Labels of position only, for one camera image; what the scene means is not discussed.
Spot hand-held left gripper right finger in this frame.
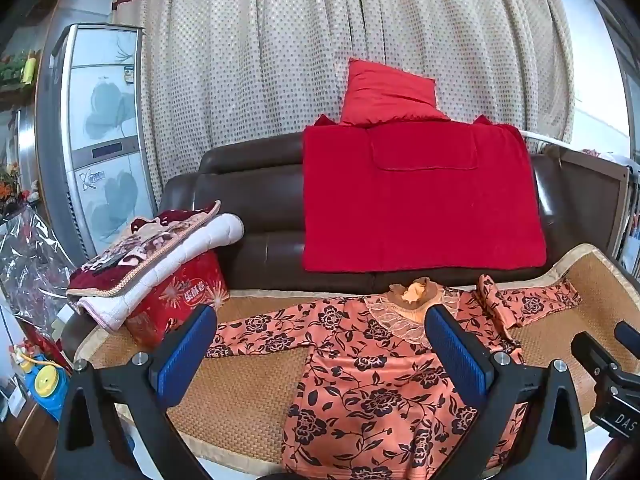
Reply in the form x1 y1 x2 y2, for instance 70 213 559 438
424 305 588 480

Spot beige dotted curtain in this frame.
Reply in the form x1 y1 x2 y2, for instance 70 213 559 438
112 0 576 201

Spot green artificial plant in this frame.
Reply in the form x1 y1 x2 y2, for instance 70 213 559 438
0 50 38 91

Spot red gift box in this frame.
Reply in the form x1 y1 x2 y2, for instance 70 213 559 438
125 250 230 351

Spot yellow and blue toy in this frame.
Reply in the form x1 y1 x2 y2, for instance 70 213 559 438
15 345 71 421

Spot clear plastic sheet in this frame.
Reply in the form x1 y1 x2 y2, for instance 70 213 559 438
0 210 76 361

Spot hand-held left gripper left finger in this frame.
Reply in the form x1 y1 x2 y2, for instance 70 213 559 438
55 304 218 480

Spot orange floral shirt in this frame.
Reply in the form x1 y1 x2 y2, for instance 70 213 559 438
202 275 583 480

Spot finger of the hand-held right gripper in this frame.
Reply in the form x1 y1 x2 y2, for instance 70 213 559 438
571 331 623 380

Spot silver refrigerator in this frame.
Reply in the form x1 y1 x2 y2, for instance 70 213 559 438
35 24 158 261

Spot red towel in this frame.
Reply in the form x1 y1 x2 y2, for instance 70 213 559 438
301 115 548 273

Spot woven straw mat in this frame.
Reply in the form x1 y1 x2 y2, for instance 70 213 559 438
75 242 640 480

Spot red pillow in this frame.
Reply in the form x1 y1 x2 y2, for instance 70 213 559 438
340 57 451 126

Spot white quilt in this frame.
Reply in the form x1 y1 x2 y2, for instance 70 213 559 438
75 212 245 332

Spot brown leather sofa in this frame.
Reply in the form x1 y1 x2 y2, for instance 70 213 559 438
60 132 631 361

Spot orange artificial flowers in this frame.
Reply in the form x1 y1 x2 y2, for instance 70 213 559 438
0 162 41 216

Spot maroon floral blanket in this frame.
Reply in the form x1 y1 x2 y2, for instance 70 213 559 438
67 201 222 297

